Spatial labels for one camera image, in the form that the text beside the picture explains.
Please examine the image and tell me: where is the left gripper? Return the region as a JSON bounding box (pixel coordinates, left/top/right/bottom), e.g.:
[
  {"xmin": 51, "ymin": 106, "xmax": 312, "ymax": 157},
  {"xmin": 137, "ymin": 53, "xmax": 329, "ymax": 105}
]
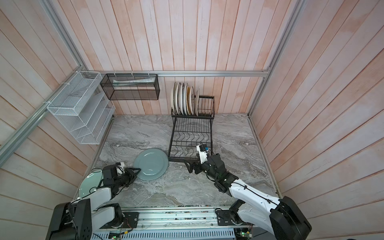
[{"xmin": 114, "ymin": 167, "xmax": 142, "ymax": 188}]

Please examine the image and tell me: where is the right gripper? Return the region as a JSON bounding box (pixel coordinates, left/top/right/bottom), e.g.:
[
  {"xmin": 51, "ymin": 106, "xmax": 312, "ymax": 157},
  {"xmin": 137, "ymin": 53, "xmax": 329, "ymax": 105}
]
[{"xmin": 184, "ymin": 152, "xmax": 219, "ymax": 182}]

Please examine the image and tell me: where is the grey-green plain plate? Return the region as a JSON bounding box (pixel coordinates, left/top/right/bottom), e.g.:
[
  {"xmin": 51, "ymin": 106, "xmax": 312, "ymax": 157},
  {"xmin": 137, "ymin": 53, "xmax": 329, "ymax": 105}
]
[{"xmin": 134, "ymin": 148, "xmax": 169, "ymax": 181}]

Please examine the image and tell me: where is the black wire dish rack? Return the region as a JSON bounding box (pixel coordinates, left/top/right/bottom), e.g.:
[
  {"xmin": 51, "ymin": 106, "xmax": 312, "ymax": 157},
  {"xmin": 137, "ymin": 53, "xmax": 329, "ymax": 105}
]
[{"xmin": 168, "ymin": 96, "xmax": 215, "ymax": 163}]

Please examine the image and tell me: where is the light green flower plate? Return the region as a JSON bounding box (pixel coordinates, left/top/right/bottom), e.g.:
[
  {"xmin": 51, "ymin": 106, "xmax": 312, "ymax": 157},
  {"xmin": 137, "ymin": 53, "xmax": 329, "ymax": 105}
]
[{"xmin": 78, "ymin": 168, "xmax": 103, "ymax": 198}]

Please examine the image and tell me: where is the cream floral plate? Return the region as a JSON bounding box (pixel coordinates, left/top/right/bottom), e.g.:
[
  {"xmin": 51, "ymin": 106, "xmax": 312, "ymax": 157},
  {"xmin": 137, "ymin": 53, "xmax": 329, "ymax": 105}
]
[{"xmin": 170, "ymin": 83, "xmax": 175, "ymax": 115}]

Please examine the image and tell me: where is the orange sunburst plate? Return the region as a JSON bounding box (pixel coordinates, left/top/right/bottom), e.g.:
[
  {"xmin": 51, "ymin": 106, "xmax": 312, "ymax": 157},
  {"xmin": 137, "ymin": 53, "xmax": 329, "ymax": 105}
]
[
  {"xmin": 190, "ymin": 87, "xmax": 195, "ymax": 116},
  {"xmin": 174, "ymin": 83, "xmax": 180, "ymax": 115}
]

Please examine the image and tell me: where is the white plate cloud outline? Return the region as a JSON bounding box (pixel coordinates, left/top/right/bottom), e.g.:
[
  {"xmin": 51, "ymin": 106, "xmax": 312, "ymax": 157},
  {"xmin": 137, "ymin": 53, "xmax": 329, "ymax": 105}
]
[{"xmin": 182, "ymin": 83, "xmax": 188, "ymax": 116}]

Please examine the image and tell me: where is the black round plate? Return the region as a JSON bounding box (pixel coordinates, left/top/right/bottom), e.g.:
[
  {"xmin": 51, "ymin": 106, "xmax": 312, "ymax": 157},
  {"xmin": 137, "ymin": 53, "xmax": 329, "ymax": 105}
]
[{"xmin": 195, "ymin": 89, "xmax": 200, "ymax": 117}]

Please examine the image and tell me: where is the white plate green patterned rim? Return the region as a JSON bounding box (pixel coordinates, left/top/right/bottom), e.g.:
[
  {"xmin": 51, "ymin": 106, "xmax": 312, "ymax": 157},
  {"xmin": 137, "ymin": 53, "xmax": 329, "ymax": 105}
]
[{"xmin": 178, "ymin": 83, "xmax": 183, "ymax": 115}]

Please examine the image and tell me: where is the yellow woven round trivet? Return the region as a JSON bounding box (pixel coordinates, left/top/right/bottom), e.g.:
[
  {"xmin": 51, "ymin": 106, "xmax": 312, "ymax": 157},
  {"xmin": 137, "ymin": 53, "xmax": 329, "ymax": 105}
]
[{"xmin": 186, "ymin": 86, "xmax": 191, "ymax": 116}]

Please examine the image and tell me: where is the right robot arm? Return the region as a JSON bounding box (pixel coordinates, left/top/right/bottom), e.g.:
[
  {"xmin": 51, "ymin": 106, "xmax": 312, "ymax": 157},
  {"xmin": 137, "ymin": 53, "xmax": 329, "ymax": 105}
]
[{"xmin": 185, "ymin": 153, "xmax": 312, "ymax": 240}]

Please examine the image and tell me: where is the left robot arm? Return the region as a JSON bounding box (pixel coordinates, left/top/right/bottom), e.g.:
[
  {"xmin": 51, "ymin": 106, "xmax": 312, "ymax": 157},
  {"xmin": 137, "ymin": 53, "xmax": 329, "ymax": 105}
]
[{"xmin": 46, "ymin": 163, "xmax": 141, "ymax": 240}]

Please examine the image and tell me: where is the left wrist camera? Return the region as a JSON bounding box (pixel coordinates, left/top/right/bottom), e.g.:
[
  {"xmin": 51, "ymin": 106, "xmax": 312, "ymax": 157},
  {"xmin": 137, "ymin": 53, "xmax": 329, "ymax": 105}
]
[{"xmin": 115, "ymin": 162, "xmax": 125, "ymax": 175}]

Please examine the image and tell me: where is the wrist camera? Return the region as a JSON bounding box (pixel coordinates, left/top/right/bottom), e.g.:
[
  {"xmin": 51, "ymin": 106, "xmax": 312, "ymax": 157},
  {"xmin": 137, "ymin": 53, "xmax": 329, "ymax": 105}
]
[
  {"xmin": 115, "ymin": 162, "xmax": 125, "ymax": 175},
  {"xmin": 197, "ymin": 143, "xmax": 209, "ymax": 164}
]

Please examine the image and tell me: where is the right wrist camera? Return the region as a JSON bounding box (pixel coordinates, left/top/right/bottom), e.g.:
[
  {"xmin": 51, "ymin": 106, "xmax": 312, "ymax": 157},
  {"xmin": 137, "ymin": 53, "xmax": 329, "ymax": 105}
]
[{"xmin": 197, "ymin": 143, "xmax": 209, "ymax": 164}]

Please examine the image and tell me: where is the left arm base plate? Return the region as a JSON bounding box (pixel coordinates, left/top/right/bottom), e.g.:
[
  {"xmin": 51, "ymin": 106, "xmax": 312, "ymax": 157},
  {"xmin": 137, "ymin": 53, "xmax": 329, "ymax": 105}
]
[{"xmin": 101, "ymin": 212, "xmax": 139, "ymax": 229}]

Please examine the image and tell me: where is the aluminium front rail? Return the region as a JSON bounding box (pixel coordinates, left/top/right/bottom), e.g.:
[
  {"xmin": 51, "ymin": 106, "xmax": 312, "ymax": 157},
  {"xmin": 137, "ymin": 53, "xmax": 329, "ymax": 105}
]
[{"xmin": 89, "ymin": 205, "xmax": 301, "ymax": 232}]

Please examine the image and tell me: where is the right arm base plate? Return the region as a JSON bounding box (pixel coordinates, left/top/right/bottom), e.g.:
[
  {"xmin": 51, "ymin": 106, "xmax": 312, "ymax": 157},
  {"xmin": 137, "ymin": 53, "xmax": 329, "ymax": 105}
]
[{"xmin": 215, "ymin": 208, "xmax": 242, "ymax": 226}]

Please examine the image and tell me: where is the white mesh wall shelf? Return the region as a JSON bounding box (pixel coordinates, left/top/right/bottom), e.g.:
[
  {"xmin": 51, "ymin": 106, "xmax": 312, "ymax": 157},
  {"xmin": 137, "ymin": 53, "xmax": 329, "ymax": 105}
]
[{"xmin": 48, "ymin": 71, "xmax": 115, "ymax": 145}]

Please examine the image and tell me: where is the black mesh wall basket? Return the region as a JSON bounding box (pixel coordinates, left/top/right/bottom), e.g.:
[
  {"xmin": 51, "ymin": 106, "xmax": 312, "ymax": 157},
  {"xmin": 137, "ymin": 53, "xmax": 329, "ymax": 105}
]
[{"xmin": 101, "ymin": 73, "xmax": 160, "ymax": 101}]

